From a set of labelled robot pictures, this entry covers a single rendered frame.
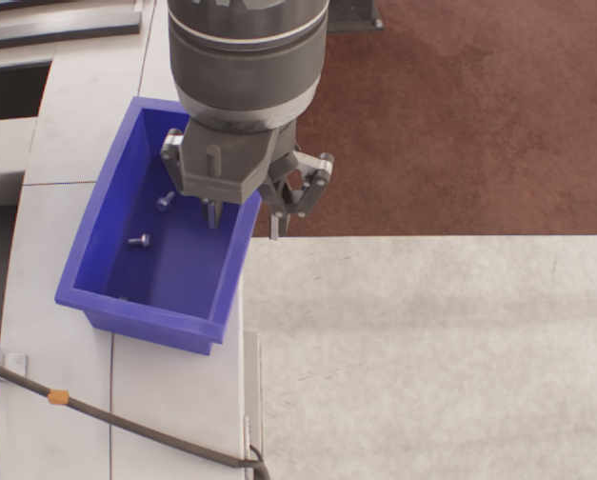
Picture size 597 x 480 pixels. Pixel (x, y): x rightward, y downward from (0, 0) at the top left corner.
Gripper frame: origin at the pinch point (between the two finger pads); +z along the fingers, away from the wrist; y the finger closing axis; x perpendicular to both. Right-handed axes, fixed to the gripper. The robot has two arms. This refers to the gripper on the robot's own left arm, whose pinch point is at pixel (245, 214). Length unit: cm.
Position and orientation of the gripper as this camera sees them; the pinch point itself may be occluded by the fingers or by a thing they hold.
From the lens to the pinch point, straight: 78.1
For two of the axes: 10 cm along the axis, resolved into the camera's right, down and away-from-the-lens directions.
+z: -0.4, 5.4, 8.4
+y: -9.8, -1.9, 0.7
